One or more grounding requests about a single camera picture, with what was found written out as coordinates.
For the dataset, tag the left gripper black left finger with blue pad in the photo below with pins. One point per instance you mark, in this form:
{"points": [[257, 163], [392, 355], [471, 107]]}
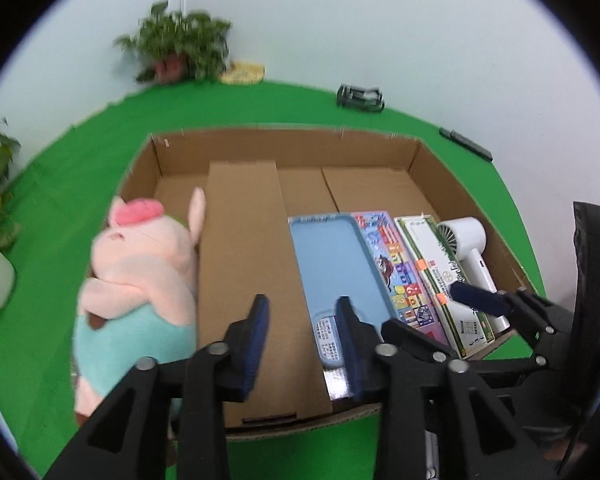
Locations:
{"points": [[127, 436]]}

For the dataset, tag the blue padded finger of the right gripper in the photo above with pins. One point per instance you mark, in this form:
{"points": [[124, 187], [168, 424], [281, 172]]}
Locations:
{"points": [[491, 303]]}

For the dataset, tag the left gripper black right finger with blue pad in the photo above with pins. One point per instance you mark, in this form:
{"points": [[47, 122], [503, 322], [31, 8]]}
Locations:
{"points": [[424, 388]]}

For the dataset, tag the white handheld fan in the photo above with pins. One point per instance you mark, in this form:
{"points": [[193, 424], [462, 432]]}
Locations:
{"points": [[466, 237]]}

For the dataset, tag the light blue phone case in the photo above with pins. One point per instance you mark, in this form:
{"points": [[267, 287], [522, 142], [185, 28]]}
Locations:
{"points": [[334, 261]]}

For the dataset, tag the green white medicine box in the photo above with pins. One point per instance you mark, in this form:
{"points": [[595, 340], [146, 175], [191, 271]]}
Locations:
{"points": [[468, 330]]}

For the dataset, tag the colourful board game box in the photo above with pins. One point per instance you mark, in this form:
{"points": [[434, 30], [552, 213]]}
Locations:
{"points": [[410, 301]]}

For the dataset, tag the pink pig plush toy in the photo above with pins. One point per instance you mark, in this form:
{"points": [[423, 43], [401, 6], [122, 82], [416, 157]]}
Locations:
{"points": [[140, 300]]}

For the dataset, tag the black remote bar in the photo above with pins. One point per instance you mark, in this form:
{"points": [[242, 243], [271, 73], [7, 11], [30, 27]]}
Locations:
{"points": [[467, 144]]}

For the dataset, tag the cardboard divider panel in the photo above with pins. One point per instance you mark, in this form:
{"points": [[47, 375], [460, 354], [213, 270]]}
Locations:
{"points": [[245, 250]]}

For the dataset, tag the large cardboard box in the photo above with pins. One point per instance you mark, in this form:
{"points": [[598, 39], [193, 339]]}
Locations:
{"points": [[320, 171]]}

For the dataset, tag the black clip stand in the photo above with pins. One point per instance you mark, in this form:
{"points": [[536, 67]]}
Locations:
{"points": [[356, 98]]}

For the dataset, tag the yellow cloth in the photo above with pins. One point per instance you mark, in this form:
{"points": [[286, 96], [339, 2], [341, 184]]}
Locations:
{"points": [[241, 73]]}

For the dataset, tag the potted plant pink pot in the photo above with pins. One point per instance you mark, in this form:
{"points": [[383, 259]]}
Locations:
{"points": [[174, 46]]}

